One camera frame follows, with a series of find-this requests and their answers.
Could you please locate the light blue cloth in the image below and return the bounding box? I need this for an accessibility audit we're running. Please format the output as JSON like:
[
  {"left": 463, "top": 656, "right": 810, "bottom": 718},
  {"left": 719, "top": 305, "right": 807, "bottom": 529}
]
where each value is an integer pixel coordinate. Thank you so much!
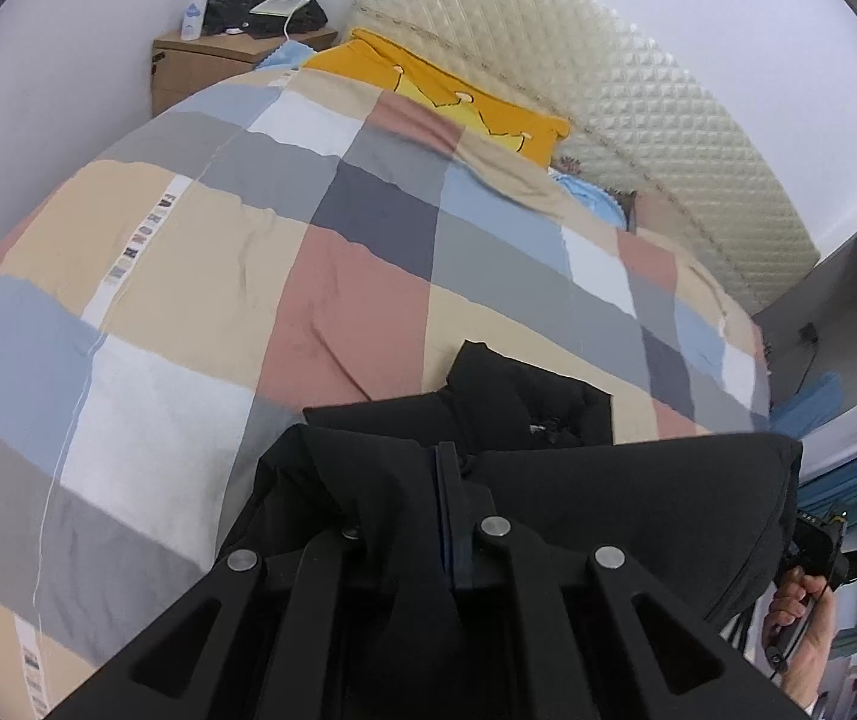
[{"left": 256, "top": 40, "right": 319, "bottom": 74}]

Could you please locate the blue chair cover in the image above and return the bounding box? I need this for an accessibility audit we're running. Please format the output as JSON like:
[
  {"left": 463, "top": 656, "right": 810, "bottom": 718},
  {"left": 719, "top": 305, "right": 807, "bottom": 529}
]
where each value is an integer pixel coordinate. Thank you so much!
[{"left": 769, "top": 373, "right": 847, "bottom": 437}]

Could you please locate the black bag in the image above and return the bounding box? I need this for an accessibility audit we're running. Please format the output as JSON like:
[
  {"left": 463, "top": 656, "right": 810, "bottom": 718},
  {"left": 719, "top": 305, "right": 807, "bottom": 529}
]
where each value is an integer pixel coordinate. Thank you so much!
[{"left": 201, "top": 0, "right": 331, "bottom": 39}]

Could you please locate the person's right hand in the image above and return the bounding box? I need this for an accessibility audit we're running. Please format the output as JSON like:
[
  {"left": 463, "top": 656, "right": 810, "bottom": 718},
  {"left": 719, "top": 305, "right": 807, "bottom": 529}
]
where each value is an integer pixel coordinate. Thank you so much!
[{"left": 762, "top": 568, "right": 838, "bottom": 662}]

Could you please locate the wooden nightstand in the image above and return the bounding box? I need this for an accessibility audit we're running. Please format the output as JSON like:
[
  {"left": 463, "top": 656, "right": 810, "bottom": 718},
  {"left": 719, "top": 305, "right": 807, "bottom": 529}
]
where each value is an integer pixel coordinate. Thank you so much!
[{"left": 151, "top": 25, "right": 340, "bottom": 118}]

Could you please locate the light blue pillow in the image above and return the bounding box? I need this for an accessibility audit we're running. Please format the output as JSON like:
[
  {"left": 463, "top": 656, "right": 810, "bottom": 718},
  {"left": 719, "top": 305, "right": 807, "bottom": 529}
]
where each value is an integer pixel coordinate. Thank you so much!
[{"left": 547, "top": 171, "right": 626, "bottom": 230}]

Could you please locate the yellow crown pillow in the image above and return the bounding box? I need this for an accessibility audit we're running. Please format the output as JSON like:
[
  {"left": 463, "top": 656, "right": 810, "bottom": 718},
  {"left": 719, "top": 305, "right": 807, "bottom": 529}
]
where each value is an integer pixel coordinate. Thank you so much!
[{"left": 301, "top": 28, "right": 573, "bottom": 167}]

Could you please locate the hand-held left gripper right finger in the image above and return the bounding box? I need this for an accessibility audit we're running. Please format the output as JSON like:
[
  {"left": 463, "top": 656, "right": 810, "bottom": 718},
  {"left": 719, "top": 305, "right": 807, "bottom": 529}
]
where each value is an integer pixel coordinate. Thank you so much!
[{"left": 448, "top": 444, "right": 814, "bottom": 720}]

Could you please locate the grey white wardrobe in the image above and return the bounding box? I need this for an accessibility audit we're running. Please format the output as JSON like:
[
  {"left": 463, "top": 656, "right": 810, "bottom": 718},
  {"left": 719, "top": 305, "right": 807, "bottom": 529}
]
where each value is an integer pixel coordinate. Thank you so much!
[{"left": 751, "top": 236, "right": 857, "bottom": 466}]

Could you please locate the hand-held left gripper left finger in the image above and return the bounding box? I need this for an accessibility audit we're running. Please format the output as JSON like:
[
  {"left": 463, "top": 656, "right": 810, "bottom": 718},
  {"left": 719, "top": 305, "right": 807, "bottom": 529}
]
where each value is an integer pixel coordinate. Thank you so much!
[{"left": 46, "top": 442, "right": 452, "bottom": 720}]

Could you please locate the black puffer jacket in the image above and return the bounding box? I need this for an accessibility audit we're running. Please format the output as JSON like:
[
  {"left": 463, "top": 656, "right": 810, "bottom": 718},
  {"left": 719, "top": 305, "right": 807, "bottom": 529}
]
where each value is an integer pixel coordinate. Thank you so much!
[{"left": 211, "top": 340, "right": 805, "bottom": 691}]

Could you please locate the person's right forearm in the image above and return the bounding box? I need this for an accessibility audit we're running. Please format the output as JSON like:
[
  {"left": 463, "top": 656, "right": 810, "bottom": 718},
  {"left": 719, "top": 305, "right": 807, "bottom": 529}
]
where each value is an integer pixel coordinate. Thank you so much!
[{"left": 780, "top": 607, "right": 844, "bottom": 718}]

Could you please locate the checked patchwork duvet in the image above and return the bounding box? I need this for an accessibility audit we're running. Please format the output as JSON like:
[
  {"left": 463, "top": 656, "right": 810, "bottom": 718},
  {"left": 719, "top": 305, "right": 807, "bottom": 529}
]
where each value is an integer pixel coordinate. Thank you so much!
[{"left": 0, "top": 64, "right": 775, "bottom": 720}]

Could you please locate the white charging cable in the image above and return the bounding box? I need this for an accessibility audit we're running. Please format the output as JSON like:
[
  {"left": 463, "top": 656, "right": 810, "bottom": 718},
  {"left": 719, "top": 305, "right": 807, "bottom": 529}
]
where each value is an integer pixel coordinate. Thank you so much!
[{"left": 283, "top": 0, "right": 325, "bottom": 43}]

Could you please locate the cream quilted headboard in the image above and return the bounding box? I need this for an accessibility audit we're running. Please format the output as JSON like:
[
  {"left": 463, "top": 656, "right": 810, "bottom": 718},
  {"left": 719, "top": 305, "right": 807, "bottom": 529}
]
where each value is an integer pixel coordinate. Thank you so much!
[{"left": 342, "top": 0, "right": 824, "bottom": 314}]

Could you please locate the white spray bottle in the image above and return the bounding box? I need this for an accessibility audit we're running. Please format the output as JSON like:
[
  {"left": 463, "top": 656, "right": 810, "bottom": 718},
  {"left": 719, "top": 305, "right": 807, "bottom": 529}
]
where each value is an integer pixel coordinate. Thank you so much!
[{"left": 178, "top": 0, "right": 214, "bottom": 41}]

